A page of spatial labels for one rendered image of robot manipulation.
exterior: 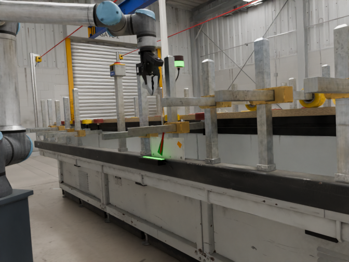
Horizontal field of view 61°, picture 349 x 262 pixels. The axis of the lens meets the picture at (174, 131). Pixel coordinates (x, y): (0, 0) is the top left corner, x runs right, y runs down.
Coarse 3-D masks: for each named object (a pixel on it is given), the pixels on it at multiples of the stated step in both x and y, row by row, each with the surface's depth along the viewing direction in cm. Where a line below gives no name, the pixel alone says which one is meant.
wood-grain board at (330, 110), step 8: (232, 112) 134; (240, 112) 130; (248, 112) 127; (256, 112) 124; (272, 112) 118; (280, 112) 115; (288, 112) 112; (296, 112) 110; (304, 112) 107; (312, 112) 105; (320, 112) 102; (328, 112) 100; (104, 120) 242; (112, 120) 231; (128, 120) 210; (136, 120) 202; (152, 120) 186; (160, 120) 179
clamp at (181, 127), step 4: (164, 124) 139; (168, 124) 135; (176, 124) 131; (180, 124) 129; (184, 124) 130; (188, 124) 131; (176, 128) 131; (180, 128) 129; (184, 128) 130; (188, 128) 131; (168, 132) 136; (172, 132) 133; (176, 132) 131; (180, 132) 129; (184, 132) 130; (188, 132) 131
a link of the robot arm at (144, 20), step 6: (138, 12) 130; (144, 12) 130; (150, 12) 130; (132, 18) 130; (138, 18) 130; (144, 18) 130; (150, 18) 130; (132, 24) 130; (138, 24) 130; (144, 24) 130; (150, 24) 130; (138, 30) 131; (144, 30) 130; (150, 30) 131; (138, 36) 132
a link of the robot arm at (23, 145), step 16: (0, 32) 134; (16, 32) 144; (0, 48) 135; (0, 64) 135; (16, 64) 141; (0, 80) 135; (16, 80) 140; (0, 96) 136; (16, 96) 140; (0, 112) 136; (16, 112) 140; (0, 128) 135; (16, 128) 138; (16, 144) 137; (32, 144) 150; (16, 160) 138
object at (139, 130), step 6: (150, 126) 123; (156, 126) 125; (162, 126) 127; (168, 126) 129; (174, 126) 131; (192, 126) 137; (198, 126) 140; (204, 126) 142; (132, 132) 118; (138, 132) 119; (144, 132) 121; (150, 132) 123; (156, 132) 125; (162, 132) 127
